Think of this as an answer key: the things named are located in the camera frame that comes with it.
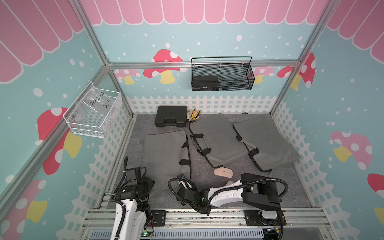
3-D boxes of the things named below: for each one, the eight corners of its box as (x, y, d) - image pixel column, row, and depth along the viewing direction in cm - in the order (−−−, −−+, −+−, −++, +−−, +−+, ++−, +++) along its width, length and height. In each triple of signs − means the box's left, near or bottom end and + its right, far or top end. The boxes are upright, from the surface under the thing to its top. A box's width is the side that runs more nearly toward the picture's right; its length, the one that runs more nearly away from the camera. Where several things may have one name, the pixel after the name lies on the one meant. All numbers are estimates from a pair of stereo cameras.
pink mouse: (213, 174, 91) (213, 173, 89) (214, 166, 94) (215, 165, 92) (231, 178, 89) (232, 177, 87) (232, 170, 92) (233, 169, 90)
